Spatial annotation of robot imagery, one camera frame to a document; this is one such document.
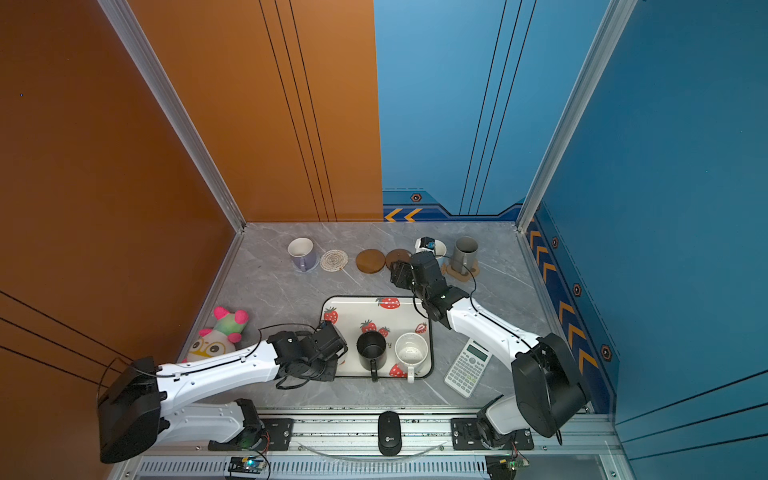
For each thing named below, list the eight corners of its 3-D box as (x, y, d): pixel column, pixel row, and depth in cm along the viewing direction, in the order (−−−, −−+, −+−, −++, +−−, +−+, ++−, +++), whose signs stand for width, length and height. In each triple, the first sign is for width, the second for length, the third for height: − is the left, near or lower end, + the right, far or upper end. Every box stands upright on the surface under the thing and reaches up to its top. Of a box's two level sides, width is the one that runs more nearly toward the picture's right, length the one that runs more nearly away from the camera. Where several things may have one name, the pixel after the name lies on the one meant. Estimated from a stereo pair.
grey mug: (453, 282, 105) (459, 260, 96) (450, 257, 112) (455, 235, 103) (474, 282, 105) (482, 260, 96) (469, 257, 112) (476, 235, 103)
